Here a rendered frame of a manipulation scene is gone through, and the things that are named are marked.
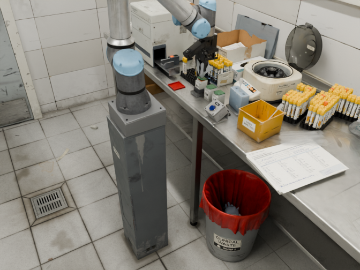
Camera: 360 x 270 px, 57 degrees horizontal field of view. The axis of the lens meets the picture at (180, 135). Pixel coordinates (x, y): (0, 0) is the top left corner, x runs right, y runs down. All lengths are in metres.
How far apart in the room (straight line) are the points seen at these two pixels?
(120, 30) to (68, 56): 1.83
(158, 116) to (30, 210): 1.32
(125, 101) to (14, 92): 1.90
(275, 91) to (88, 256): 1.38
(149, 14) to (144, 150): 0.76
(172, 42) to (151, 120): 0.68
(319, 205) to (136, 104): 0.78
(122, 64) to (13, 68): 1.88
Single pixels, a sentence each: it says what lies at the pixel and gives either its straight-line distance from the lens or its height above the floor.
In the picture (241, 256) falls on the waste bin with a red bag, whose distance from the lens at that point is 2.00.
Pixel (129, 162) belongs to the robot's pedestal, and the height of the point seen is 0.74.
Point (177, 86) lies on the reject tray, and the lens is 1.75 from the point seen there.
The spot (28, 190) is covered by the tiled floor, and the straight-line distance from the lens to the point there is 2.59.
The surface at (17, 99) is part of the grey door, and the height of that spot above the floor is 0.23.
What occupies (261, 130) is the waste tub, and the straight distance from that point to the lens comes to 1.35.
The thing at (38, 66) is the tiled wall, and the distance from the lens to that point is 3.18.
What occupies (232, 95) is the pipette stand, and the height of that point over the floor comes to 0.94.
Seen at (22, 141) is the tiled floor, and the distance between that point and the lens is 3.07.
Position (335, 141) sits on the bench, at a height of 0.87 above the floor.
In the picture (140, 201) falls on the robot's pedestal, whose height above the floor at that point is 0.46.
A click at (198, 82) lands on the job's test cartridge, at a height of 0.95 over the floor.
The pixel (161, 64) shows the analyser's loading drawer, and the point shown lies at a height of 0.93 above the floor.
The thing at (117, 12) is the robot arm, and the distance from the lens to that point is 1.38.
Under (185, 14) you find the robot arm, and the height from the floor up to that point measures 1.33.
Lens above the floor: 1.70
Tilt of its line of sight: 36 degrees down
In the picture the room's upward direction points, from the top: straight up
